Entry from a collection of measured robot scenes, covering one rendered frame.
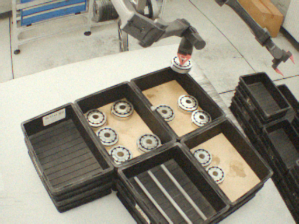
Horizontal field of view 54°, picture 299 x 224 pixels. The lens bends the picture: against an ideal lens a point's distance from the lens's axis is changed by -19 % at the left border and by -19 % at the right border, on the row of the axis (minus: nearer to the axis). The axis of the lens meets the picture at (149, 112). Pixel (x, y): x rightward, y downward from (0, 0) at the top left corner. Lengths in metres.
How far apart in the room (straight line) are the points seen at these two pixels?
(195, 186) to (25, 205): 0.80
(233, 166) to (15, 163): 1.08
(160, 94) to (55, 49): 1.81
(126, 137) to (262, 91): 1.33
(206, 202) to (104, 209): 0.45
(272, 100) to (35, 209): 1.88
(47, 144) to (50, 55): 1.87
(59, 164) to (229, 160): 0.78
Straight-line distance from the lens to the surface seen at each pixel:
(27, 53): 3.43
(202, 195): 1.49
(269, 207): 1.75
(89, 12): 3.42
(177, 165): 1.55
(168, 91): 1.82
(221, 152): 1.65
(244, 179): 1.60
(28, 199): 1.58
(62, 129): 1.62
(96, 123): 1.60
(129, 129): 1.63
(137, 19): 1.12
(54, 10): 3.29
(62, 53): 3.34
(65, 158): 1.52
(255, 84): 2.65
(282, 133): 2.57
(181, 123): 1.70
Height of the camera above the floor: 2.09
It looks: 48 degrees down
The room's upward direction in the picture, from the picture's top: 11 degrees clockwise
